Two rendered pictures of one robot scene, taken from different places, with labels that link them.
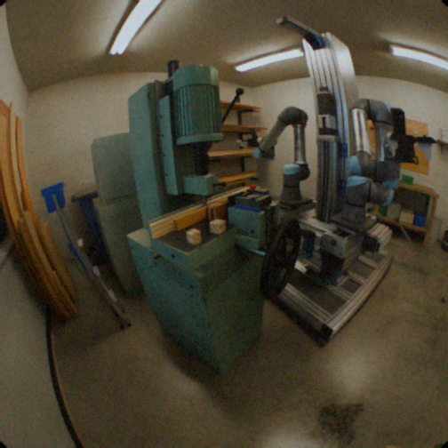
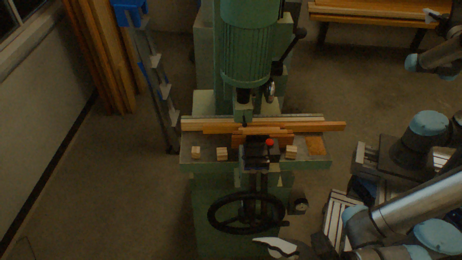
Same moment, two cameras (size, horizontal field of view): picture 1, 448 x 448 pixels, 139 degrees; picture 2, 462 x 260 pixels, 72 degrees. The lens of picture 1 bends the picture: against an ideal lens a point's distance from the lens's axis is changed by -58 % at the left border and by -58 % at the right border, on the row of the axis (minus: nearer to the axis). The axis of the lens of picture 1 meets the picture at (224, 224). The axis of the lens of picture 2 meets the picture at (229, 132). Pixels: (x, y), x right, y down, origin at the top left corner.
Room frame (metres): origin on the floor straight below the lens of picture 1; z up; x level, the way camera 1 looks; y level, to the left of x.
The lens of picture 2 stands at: (0.06, -0.56, 1.87)
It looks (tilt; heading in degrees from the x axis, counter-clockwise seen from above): 46 degrees down; 45
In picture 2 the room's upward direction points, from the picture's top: 2 degrees clockwise
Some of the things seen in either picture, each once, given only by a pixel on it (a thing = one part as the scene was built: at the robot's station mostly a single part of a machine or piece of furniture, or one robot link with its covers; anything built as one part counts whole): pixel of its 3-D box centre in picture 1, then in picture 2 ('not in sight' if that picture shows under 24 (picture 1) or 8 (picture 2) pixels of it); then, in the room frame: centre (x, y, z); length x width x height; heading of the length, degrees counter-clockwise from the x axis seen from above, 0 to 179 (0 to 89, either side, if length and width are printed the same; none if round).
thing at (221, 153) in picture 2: (218, 226); (221, 153); (0.60, 0.02, 0.92); 0.04 x 0.04 x 0.03; 53
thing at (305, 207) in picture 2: not in sight; (300, 204); (0.81, -0.26, 0.65); 0.06 x 0.04 x 0.08; 139
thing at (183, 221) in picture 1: (228, 203); (274, 127); (0.86, -0.03, 0.92); 0.60 x 0.02 x 0.04; 139
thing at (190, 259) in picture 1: (236, 224); (254, 155); (0.72, -0.05, 0.87); 0.61 x 0.30 x 0.06; 139
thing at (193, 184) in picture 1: (200, 185); (242, 105); (0.77, 0.08, 1.03); 0.14 x 0.07 x 0.09; 49
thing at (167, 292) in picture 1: (203, 300); (234, 182); (0.83, 0.16, 0.36); 0.58 x 0.45 x 0.71; 49
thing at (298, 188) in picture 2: not in sight; (295, 199); (0.86, -0.21, 0.58); 0.12 x 0.08 x 0.08; 49
